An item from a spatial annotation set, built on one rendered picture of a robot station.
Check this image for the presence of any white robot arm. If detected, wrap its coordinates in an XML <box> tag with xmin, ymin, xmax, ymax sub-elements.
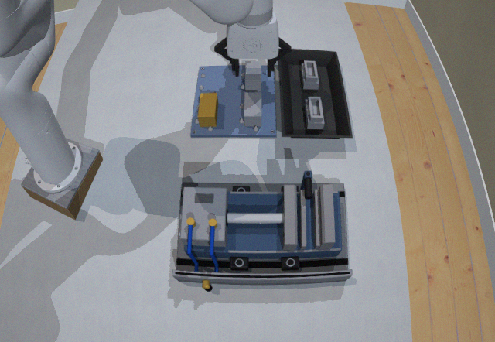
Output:
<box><xmin>0</xmin><ymin>0</ymin><xmax>273</xmax><ymax>193</ymax></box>

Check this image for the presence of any grey long flat bar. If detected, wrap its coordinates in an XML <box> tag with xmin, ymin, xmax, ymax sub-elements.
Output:
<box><xmin>299</xmin><ymin>190</ymin><xmax>306</xmax><ymax>250</ymax></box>

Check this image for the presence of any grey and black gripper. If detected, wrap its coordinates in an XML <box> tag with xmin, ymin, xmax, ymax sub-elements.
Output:
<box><xmin>214</xmin><ymin>12</ymin><xmax>292</xmax><ymax>77</ymax></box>

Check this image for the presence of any grey metal bar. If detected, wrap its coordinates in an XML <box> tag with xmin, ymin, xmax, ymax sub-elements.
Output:
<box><xmin>313</xmin><ymin>189</ymin><xmax>321</xmax><ymax>249</ymax></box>

